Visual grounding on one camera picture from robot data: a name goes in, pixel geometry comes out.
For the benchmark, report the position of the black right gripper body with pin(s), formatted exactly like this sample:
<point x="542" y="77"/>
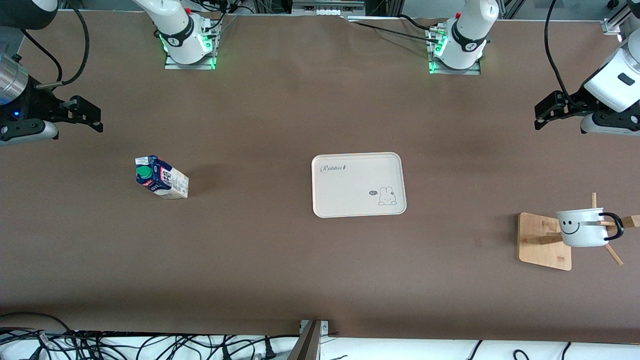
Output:
<point x="36" y="103"/>

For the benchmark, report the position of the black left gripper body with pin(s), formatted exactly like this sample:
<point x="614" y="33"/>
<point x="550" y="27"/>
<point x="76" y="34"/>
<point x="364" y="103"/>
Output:
<point x="576" y="99"/>

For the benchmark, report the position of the blue white milk carton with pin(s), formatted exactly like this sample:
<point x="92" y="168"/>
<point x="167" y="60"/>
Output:
<point x="165" y="180"/>

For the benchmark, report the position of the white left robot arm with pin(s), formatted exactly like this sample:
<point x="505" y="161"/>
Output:
<point x="467" y="35"/>

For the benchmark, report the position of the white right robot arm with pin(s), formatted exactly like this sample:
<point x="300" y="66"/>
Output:
<point x="175" y="25"/>

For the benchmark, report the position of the cream tray with rabbit print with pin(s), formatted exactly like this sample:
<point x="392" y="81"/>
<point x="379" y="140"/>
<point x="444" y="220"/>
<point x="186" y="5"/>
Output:
<point x="350" y="190"/>

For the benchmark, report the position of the wooden mug stand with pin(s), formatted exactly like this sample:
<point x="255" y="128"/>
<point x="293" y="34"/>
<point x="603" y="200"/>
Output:
<point x="542" y="250"/>

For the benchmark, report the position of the brown table mat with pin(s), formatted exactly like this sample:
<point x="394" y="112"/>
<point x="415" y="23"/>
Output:
<point x="250" y="260"/>

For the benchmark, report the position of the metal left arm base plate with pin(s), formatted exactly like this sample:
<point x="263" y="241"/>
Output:
<point x="475" y="70"/>

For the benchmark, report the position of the aluminium frame profile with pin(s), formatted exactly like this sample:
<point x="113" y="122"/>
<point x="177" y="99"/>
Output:
<point x="617" y="22"/>

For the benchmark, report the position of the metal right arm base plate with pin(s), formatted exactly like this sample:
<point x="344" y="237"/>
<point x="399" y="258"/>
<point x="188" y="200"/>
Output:
<point x="172" y="66"/>

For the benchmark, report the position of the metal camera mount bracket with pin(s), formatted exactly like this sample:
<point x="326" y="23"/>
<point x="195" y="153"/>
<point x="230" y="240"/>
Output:
<point x="310" y="345"/>

